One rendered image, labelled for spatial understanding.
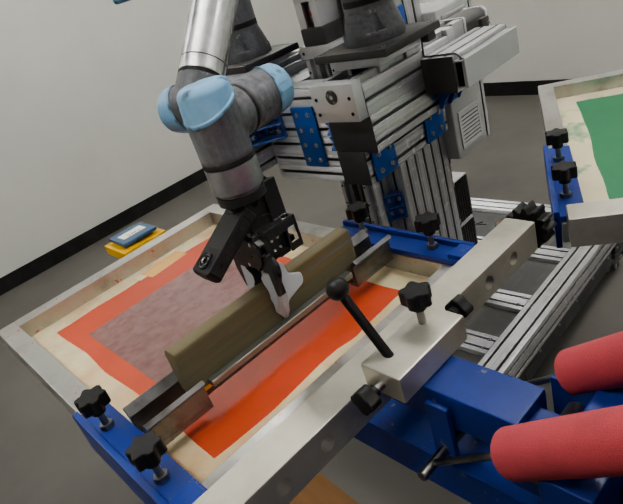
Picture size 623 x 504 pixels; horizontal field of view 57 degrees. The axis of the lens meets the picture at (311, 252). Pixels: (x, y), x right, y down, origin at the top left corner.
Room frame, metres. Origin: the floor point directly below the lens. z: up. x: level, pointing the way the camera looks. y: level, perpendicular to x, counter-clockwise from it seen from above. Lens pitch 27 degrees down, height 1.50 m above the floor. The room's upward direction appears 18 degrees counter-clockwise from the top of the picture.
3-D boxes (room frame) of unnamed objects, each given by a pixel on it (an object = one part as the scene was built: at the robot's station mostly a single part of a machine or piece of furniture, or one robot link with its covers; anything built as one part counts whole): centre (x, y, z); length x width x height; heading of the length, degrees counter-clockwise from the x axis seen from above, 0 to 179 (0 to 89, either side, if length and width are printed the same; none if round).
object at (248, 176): (0.79, 0.07, 1.25); 0.08 x 0.08 x 0.05
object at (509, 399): (0.49, -0.11, 1.02); 0.17 x 0.06 x 0.05; 35
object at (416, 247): (0.91, -0.15, 0.98); 0.30 x 0.05 x 0.07; 35
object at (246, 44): (1.83, 0.00, 1.31); 0.15 x 0.15 x 0.10
